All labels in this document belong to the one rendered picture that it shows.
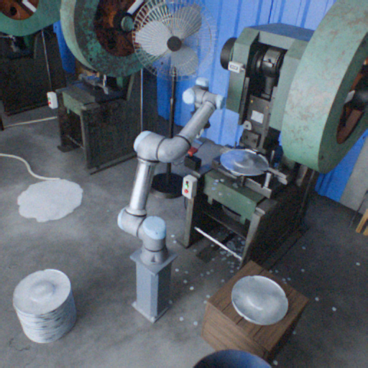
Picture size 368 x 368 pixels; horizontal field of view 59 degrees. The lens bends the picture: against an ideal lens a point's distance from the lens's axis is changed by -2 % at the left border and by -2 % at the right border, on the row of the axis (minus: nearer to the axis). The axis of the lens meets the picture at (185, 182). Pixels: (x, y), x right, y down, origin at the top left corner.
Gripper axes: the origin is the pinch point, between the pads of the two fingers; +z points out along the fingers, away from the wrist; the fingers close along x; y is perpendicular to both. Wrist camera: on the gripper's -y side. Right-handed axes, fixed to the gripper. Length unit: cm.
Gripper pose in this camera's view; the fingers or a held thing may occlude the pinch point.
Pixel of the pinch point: (198, 136)
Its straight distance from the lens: 204.2
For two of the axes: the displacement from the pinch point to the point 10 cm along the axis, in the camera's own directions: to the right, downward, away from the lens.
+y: -3.8, -6.0, 7.0
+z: -0.7, 7.8, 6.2
